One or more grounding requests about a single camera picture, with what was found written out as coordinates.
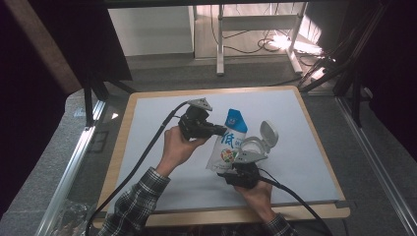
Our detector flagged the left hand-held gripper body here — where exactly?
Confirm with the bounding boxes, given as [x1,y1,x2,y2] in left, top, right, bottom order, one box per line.
[178,97,214,142]

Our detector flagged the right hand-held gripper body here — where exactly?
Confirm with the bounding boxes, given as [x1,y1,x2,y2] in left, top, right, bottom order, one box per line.
[225,148,268,191]

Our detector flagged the blue and white milk carton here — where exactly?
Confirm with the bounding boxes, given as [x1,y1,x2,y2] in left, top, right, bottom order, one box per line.
[206,108,249,174]

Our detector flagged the white lidded cup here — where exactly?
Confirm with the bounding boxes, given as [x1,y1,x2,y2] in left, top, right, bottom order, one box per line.
[240,120,279,155]

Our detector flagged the person's right hand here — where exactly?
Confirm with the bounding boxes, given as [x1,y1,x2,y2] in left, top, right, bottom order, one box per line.
[234,180,275,224]

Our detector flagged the person's left hand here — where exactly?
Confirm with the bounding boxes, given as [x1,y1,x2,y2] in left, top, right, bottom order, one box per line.
[155,126,210,179]

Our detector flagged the white table mat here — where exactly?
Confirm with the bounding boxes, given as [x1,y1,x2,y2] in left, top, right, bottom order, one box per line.
[107,89,340,214]

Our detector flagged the white cabinet panel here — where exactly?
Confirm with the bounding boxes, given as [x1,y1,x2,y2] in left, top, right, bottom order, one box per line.
[107,5,197,57]

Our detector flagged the black metal stand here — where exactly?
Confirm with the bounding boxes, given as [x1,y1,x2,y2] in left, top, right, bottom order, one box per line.
[82,72,137,128]

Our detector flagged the black curtain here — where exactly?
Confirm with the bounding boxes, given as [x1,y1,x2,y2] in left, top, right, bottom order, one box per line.
[29,0,134,83]

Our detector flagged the clear plastic bag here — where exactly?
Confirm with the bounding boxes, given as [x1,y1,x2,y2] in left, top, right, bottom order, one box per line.
[48,198,96,236]

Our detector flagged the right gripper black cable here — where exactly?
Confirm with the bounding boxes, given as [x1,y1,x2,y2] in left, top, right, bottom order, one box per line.
[258,167,332,236]

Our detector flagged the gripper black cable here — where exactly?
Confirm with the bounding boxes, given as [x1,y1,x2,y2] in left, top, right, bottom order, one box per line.
[85,101,190,236]
[258,167,332,236]

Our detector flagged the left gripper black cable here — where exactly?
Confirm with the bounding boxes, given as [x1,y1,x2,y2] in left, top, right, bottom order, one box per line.
[85,101,190,236]

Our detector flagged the black floor cables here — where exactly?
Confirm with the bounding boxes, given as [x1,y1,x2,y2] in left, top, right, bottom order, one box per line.
[209,3,298,56]

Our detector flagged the white desk frame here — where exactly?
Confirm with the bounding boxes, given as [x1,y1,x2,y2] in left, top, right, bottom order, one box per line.
[215,2,309,77]

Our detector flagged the aluminium rail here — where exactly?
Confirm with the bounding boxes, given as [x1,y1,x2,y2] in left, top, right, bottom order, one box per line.
[33,99,107,236]
[335,96,417,236]

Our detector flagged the black tripod with cables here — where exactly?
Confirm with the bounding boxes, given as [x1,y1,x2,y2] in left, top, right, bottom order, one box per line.
[297,0,392,129]

